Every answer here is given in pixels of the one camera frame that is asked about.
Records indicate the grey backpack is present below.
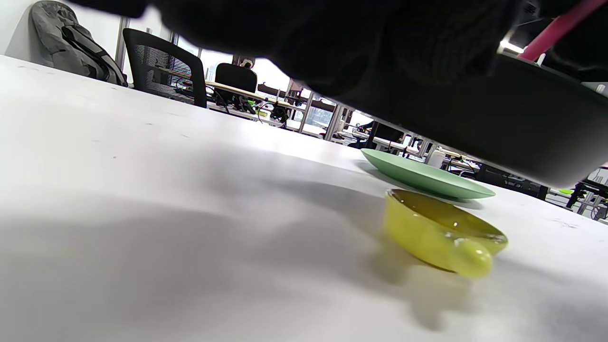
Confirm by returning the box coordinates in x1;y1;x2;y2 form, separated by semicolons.
29;0;128;87

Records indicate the black mesh office chair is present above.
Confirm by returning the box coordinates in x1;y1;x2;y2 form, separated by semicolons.
122;27;208;108

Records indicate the black cast iron frying pan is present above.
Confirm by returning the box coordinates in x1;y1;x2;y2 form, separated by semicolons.
330;52;608;189

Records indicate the yellow measuring cup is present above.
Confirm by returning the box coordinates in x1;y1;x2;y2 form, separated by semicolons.
384;188;509;280

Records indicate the light green plate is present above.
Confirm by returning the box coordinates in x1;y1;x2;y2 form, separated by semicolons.
361;148;496;200

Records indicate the plain black office chair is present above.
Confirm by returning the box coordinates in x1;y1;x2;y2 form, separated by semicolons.
214;62;258;96

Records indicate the person's right hand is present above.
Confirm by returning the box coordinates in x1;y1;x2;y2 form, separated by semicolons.
541;7;608;82

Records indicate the person's left hand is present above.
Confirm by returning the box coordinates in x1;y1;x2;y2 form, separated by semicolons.
71;0;523;95

